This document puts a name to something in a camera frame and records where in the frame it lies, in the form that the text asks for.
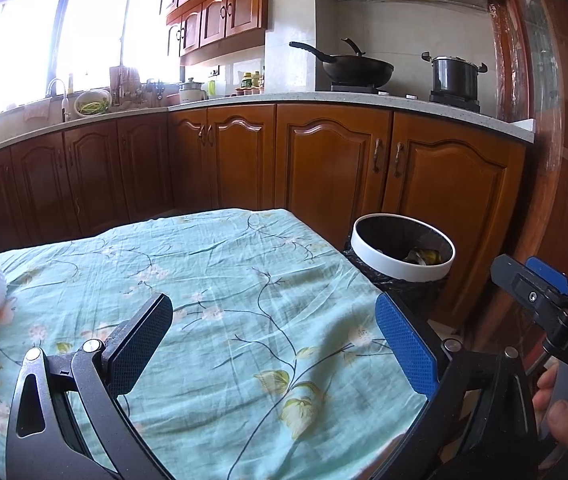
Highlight black wok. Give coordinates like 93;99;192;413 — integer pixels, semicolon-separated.
289;37;395;88

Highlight group of seasoning jars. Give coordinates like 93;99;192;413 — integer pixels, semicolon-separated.
236;71;265;97

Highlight white round trash bin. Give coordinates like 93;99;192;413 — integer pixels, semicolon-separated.
350;213;457;283

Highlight knife and utensil rack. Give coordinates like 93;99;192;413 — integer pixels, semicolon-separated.
109;65;143;107

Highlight colander with green vegetables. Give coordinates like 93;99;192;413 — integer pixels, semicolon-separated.
74;89;113;115

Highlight white speckled countertop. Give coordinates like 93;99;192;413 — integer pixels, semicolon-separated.
0;91;535;163

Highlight wooden glass door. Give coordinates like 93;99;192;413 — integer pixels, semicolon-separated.
488;0;568;376

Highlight steel cooking pot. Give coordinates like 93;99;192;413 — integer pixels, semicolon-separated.
421;51;488;103

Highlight gas stove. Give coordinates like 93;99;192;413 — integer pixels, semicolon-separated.
330;80;482;114

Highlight wooden wall cabinets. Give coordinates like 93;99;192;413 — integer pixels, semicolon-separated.
156;0;309;59

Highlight metal sink faucet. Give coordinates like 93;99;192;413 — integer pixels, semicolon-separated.
46;77;73;123

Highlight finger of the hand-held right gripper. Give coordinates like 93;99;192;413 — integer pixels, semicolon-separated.
524;256;568;317
491;254;564;332

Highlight person's right hand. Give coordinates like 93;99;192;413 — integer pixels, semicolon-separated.
532;369;568;462

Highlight yellow snack packet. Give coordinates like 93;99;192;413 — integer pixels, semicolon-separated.
404;247;447;266

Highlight floral teal tablecloth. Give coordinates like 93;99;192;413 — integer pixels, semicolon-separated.
0;208;432;480

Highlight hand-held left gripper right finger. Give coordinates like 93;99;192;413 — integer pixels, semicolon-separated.
375;291;539;480

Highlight kitchen window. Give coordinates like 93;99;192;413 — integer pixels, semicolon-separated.
0;0;181;131

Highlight wooden base cabinets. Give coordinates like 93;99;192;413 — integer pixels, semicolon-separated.
0;102;529;311

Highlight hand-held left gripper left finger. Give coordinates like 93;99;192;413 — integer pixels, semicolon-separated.
5;292;175;480

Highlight white electric cooker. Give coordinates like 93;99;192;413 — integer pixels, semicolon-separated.
179;77;208;104

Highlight pink dishcloth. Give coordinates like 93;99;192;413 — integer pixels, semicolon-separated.
22;102;51;124

